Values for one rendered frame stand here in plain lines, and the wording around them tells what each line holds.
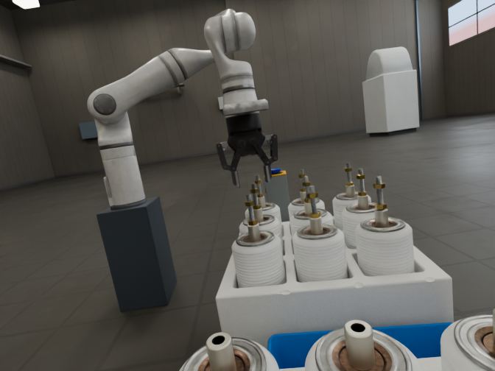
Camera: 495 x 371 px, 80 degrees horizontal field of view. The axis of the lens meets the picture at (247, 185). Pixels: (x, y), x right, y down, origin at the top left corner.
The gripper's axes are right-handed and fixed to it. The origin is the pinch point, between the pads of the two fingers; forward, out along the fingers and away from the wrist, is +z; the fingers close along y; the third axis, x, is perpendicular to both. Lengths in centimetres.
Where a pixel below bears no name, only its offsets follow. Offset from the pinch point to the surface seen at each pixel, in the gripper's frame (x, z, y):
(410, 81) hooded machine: -473, -62, -402
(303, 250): 17.1, 11.8, -4.8
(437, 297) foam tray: 26.0, 20.4, -23.2
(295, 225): 4.8, 11.2, -7.3
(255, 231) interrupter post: 12.5, 8.1, 2.7
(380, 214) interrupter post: 18.1, 7.6, -19.3
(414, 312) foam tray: 25.1, 22.8, -19.6
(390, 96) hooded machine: -474, -39, -359
